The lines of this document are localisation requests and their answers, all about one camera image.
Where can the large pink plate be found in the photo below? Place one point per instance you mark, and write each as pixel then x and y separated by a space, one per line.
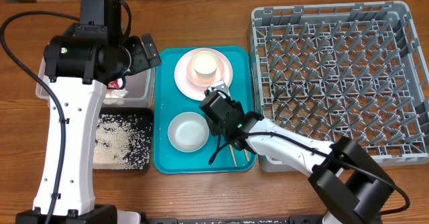
pixel 188 88

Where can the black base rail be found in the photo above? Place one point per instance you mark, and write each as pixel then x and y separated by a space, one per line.
pixel 294 219

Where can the clear plastic waste bin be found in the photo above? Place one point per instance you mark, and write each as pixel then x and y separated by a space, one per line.
pixel 140 89

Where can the wooden chopstick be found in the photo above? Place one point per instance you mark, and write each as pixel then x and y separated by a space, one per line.
pixel 247 155
pixel 233 155

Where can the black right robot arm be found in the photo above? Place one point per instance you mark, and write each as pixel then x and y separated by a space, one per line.
pixel 350 183

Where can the white napkin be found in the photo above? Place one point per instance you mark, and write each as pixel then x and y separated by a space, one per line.
pixel 115 97

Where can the black tray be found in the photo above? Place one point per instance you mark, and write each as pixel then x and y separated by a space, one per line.
pixel 134 116

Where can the grey bowl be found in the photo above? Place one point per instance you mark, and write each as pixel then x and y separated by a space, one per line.
pixel 188 132

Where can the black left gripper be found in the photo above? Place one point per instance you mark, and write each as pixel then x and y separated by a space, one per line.
pixel 141 60

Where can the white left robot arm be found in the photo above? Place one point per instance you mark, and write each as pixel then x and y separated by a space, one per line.
pixel 79 71

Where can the cream cup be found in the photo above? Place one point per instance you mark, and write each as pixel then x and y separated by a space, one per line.
pixel 205 65

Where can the grey dish rack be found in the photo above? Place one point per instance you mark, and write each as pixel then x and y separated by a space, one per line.
pixel 352 69

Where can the white rice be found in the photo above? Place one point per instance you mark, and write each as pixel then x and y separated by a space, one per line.
pixel 114 143

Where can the red foil wrapper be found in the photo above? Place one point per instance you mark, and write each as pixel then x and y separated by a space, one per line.
pixel 117 84

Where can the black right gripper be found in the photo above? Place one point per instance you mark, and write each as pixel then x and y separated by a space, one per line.
pixel 213 126

